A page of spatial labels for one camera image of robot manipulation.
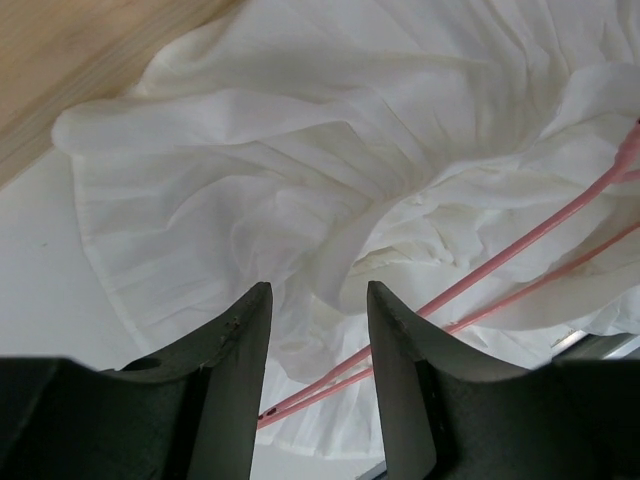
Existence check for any aluminium mounting rail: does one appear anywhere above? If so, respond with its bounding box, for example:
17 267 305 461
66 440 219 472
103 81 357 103
553 332 639 360

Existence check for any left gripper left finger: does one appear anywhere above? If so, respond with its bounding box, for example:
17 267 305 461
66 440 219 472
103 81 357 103
1 282 272 479

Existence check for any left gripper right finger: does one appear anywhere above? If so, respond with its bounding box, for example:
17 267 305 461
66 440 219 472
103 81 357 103
367 281 639 479

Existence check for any pink wire hanger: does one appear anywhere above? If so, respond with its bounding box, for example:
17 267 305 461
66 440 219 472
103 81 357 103
257 124 639 429

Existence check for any white skirt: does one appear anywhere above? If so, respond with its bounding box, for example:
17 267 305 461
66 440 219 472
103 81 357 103
52 0 640 461

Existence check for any wooden hanger rack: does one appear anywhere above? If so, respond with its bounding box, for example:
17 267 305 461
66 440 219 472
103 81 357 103
1 0 234 184

